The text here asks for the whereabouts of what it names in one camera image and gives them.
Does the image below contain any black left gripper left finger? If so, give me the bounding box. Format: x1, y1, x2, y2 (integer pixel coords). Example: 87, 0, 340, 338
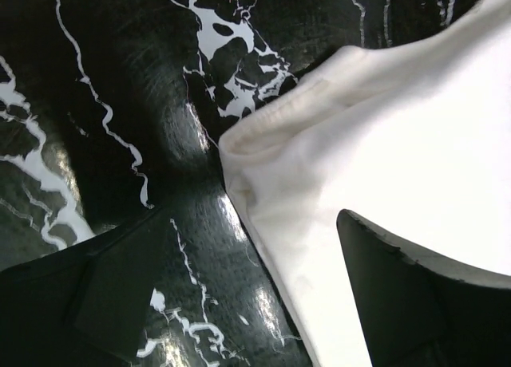
1, 208, 164, 366

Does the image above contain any cream white t shirt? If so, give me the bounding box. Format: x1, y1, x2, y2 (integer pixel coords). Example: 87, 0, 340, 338
219, 0, 510, 366

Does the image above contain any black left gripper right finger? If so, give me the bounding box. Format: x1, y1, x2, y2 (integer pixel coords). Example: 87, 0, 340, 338
337, 210, 510, 366

